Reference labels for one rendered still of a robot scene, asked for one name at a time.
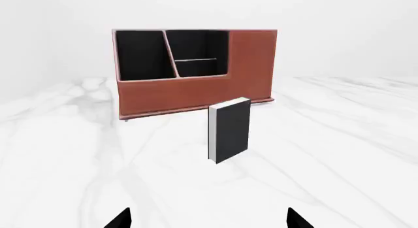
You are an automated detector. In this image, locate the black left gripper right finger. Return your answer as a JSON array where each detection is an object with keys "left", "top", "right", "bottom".
[{"left": 286, "top": 206, "right": 315, "bottom": 228}]

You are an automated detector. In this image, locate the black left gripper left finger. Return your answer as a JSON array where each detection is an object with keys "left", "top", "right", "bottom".
[{"left": 103, "top": 206, "right": 133, "bottom": 228}]

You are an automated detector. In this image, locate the black book with white pages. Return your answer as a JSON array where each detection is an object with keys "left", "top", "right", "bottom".
[{"left": 208, "top": 97, "right": 252, "bottom": 165}]

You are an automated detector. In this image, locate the brown caddy with black compartments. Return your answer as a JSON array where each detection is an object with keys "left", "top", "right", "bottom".
[{"left": 111, "top": 28, "right": 278, "bottom": 122}]

